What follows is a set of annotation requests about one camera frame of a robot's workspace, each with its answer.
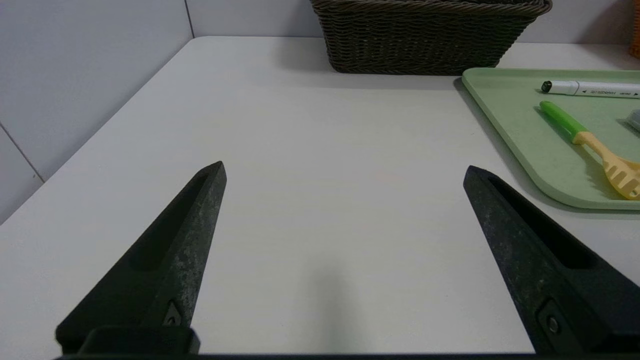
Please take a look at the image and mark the light green plastic tray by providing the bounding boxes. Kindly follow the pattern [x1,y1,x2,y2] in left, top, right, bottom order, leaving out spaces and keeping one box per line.
[461,68,640,210]

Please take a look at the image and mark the dark brown wicker basket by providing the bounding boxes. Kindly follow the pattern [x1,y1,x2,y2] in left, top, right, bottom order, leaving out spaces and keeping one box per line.
[310,0,553,76]

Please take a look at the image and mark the orange wicker basket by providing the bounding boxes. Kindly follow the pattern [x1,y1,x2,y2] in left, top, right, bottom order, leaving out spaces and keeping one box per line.
[629,0,640,60]

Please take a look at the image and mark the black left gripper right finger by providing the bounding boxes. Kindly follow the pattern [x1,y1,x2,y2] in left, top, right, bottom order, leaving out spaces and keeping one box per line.
[463,166,640,356]

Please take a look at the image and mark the green yellow pasta spoon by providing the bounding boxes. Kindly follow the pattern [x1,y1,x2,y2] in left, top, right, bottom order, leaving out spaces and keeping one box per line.
[539,101,640,201]

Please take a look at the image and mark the white marker pen black caps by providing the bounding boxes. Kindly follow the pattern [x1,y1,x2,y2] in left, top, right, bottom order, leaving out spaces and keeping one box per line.
[541,80,640,99]

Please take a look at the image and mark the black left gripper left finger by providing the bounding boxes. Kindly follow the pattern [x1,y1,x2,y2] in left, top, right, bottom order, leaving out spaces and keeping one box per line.
[55,161,227,356]

